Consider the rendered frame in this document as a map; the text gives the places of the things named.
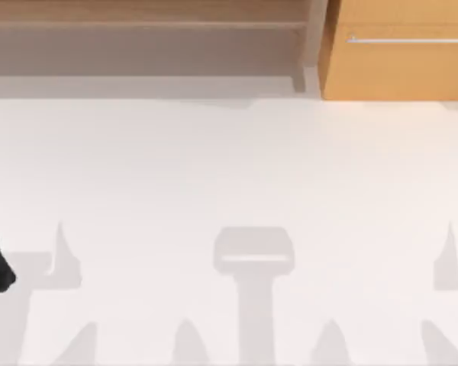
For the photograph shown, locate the long metal handle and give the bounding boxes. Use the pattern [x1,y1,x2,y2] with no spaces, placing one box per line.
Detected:
[346,34,458,44]

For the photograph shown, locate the open wooden shelf unit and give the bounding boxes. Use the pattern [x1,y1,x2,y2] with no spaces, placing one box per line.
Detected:
[0,0,329,94]

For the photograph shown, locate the wooden cupboard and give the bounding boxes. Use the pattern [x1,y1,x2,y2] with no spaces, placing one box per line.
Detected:
[318,0,458,101]

